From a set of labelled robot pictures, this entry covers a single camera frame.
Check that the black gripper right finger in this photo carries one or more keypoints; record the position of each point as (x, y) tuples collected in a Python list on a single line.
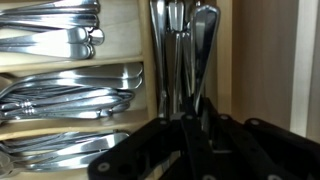
[(258, 150)]

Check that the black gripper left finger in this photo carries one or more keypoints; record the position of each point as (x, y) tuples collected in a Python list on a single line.
[(136, 157)]

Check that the open wooden drawer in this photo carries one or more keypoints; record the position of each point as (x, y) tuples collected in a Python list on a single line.
[(269, 62)]

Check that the right wooden cutlery tray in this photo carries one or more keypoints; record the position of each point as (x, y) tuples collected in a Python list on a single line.
[(128, 30)]

